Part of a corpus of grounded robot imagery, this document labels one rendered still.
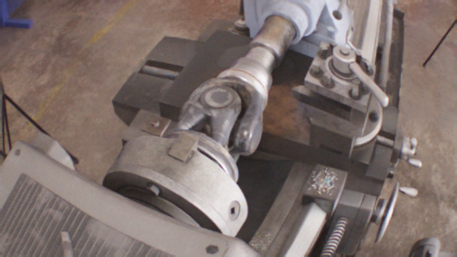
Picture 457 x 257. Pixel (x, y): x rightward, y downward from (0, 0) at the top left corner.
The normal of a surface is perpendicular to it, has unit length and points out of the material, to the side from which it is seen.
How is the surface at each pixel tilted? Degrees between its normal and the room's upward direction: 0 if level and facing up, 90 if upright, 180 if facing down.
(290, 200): 0
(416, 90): 0
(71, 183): 0
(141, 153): 15
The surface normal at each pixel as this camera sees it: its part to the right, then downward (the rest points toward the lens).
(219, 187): 0.62, -0.29
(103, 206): -0.04, -0.70
